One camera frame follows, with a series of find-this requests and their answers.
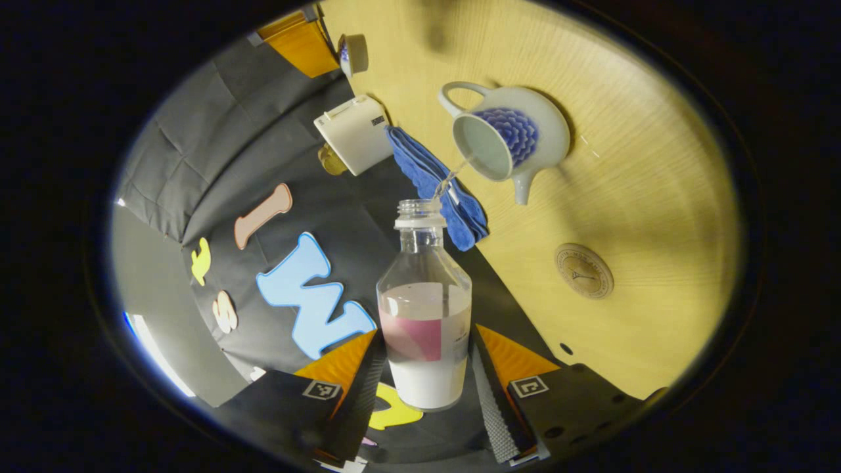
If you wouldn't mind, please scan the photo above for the clear plastic water bottle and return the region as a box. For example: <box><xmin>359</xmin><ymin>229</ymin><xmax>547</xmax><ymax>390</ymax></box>
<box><xmin>376</xmin><ymin>198</ymin><xmax>472</xmax><ymax>412</ymax></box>

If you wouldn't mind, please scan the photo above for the white toaster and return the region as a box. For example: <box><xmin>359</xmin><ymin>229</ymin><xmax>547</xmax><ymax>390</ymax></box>
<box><xmin>313</xmin><ymin>95</ymin><xmax>395</xmax><ymax>177</ymax></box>

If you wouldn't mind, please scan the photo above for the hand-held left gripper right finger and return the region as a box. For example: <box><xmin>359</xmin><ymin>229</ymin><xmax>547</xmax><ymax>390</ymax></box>
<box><xmin>470</xmin><ymin>323</ymin><xmax>668</xmax><ymax>468</ymax></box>

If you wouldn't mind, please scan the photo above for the white blue-patterned teacup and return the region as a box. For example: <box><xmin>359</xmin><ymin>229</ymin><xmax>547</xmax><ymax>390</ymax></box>
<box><xmin>438</xmin><ymin>81</ymin><xmax>571</xmax><ymax>206</ymax></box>

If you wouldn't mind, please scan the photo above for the round brown coaster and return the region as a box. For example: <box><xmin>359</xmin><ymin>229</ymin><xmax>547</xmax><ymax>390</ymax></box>
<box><xmin>555</xmin><ymin>243</ymin><xmax>615</xmax><ymax>300</ymax></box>

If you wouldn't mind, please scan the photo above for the folded blue towel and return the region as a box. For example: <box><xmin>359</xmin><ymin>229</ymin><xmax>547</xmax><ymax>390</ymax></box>
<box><xmin>384</xmin><ymin>126</ymin><xmax>490</xmax><ymax>252</ymax></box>

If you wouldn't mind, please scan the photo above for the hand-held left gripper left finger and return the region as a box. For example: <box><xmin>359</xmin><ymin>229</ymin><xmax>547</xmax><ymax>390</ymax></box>
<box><xmin>197</xmin><ymin>328</ymin><xmax>388</xmax><ymax>470</ymax></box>

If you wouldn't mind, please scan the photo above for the brown toast slice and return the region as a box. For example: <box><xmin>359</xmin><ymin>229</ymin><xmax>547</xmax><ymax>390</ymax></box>
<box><xmin>318</xmin><ymin>143</ymin><xmax>348</xmax><ymax>176</ymax></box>

